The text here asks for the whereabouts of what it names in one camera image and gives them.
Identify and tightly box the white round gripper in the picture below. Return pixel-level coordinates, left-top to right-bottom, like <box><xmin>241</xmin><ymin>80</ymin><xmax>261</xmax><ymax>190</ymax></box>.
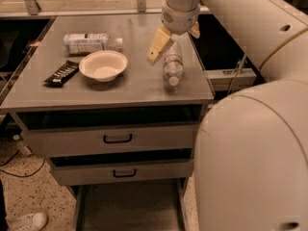
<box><xmin>146</xmin><ymin>3</ymin><xmax>200</xmax><ymax>64</ymax></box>

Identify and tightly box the clear plastic water bottle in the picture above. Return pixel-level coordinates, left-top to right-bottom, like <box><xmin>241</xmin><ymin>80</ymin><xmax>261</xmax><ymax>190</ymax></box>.
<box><xmin>163</xmin><ymin>41</ymin><xmax>184</xmax><ymax>87</ymax></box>

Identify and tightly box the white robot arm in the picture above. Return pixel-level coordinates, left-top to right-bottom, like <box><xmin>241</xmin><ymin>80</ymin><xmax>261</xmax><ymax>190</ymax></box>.
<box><xmin>147</xmin><ymin>0</ymin><xmax>308</xmax><ymax>231</ymax></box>

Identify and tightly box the white labelled plastic bottle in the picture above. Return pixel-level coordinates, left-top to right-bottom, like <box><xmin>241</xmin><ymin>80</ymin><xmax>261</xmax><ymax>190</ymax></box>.
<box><xmin>64</xmin><ymin>33</ymin><xmax>123</xmax><ymax>55</ymax></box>

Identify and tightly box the grey drawer cabinet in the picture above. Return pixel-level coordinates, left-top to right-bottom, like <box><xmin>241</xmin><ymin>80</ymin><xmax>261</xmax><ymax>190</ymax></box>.
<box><xmin>1</xmin><ymin>14</ymin><xmax>213</xmax><ymax>231</ymax></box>

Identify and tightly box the grey top drawer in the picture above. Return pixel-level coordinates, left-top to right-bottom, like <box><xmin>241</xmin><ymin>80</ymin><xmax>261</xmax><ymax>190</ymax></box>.
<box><xmin>19</xmin><ymin>104</ymin><xmax>203</xmax><ymax>157</ymax></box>

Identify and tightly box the grey drawer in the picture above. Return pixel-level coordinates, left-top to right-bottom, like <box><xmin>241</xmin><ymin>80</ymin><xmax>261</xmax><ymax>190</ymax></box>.
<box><xmin>50</xmin><ymin>148</ymin><xmax>193</xmax><ymax>186</ymax></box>
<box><xmin>71</xmin><ymin>179</ymin><xmax>189</xmax><ymax>231</ymax></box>
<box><xmin>19</xmin><ymin>104</ymin><xmax>203</xmax><ymax>157</ymax></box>

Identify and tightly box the grey middle drawer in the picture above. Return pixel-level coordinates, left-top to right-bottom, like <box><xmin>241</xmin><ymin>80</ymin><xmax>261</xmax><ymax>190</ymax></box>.
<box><xmin>50</xmin><ymin>148</ymin><xmax>193</xmax><ymax>186</ymax></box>

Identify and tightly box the grey bottom drawer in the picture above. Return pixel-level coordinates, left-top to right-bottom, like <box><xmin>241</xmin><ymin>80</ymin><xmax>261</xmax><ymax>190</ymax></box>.
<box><xmin>71</xmin><ymin>179</ymin><xmax>189</xmax><ymax>231</ymax></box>

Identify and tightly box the grey metal beam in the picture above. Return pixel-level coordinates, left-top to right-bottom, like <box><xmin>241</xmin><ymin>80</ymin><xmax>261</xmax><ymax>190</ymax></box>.
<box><xmin>206</xmin><ymin>68</ymin><xmax>256</xmax><ymax>91</ymax></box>

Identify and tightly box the white paper bowl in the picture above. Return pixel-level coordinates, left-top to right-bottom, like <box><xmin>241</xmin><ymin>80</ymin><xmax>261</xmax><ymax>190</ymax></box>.
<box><xmin>79</xmin><ymin>50</ymin><xmax>128</xmax><ymax>82</ymax></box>

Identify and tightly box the black snack bar wrapper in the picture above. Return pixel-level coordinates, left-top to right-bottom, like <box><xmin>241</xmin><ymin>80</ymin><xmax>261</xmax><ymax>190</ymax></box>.
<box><xmin>44</xmin><ymin>61</ymin><xmax>79</xmax><ymax>87</ymax></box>

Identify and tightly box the white plug adapter on floor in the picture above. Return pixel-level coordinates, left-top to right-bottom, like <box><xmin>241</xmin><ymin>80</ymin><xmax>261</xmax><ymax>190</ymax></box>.
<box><xmin>13</xmin><ymin>135</ymin><xmax>32</xmax><ymax>156</ymax></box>

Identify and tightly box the white sneaker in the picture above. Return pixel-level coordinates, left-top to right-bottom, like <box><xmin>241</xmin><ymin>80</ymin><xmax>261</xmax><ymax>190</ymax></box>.
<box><xmin>7</xmin><ymin>212</ymin><xmax>48</xmax><ymax>231</ymax></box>

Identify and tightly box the black floor cable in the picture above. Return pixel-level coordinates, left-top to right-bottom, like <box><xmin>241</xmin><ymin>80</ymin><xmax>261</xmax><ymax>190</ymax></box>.
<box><xmin>0</xmin><ymin>149</ymin><xmax>47</xmax><ymax>179</ymax></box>

